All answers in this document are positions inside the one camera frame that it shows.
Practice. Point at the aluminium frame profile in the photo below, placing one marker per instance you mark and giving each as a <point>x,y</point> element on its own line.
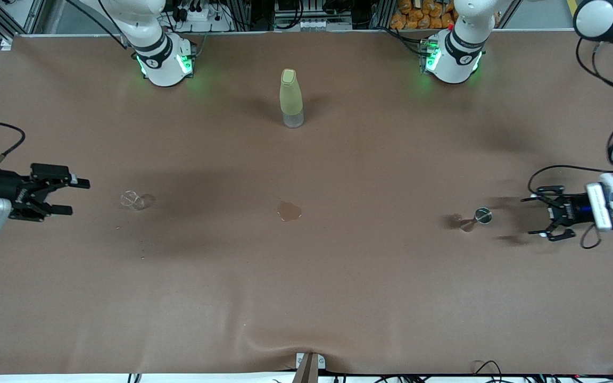
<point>7,42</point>

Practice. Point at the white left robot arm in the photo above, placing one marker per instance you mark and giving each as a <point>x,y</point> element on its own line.
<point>455,58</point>

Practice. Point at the steel double-ended jigger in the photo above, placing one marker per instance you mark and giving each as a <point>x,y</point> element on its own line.
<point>483,215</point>

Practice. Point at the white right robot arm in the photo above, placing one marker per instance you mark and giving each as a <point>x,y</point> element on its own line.
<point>163,64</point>

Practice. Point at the brown liquid puddle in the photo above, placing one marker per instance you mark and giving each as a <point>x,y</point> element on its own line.
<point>289,211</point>

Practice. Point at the white power strip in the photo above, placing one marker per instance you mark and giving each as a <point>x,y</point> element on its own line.
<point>313,24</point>
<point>195,14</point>

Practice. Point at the clear glass cup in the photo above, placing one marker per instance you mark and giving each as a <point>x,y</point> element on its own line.
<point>132,200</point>

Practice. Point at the yellow-green bottle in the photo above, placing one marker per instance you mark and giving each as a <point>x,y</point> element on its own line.
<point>290,96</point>

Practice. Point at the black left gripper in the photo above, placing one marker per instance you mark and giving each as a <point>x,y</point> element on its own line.
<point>573,210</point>

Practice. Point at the orange snack packets pile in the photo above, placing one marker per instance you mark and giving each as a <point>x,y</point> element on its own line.
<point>418,16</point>

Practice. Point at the brown table mat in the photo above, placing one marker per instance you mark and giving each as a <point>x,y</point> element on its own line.
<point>306,292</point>

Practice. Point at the metal clamp bracket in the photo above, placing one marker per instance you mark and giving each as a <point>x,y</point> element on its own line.
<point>309,367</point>

